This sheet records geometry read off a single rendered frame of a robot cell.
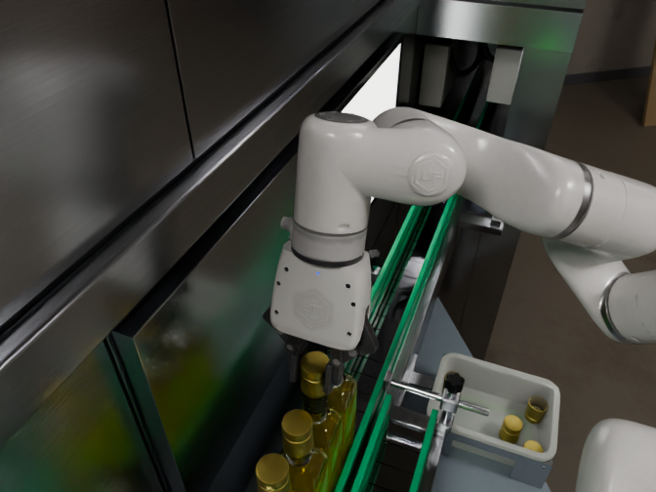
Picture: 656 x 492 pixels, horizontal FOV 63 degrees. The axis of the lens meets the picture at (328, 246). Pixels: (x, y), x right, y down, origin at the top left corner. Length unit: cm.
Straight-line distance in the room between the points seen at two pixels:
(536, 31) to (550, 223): 91
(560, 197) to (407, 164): 16
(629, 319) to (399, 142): 36
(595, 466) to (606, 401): 164
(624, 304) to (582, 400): 155
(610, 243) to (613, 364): 181
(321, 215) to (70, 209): 21
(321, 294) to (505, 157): 24
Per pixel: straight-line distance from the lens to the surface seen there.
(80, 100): 44
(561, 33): 144
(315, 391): 64
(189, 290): 56
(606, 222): 60
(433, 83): 164
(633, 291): 70
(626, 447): 65
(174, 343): 57
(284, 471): 59
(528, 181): 58
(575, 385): 228
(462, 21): 145
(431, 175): 48
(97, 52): 45
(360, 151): 48
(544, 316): 249
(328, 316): 55
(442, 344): 125
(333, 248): 51
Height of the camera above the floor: 168
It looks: 39 degrees down
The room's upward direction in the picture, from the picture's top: straight up
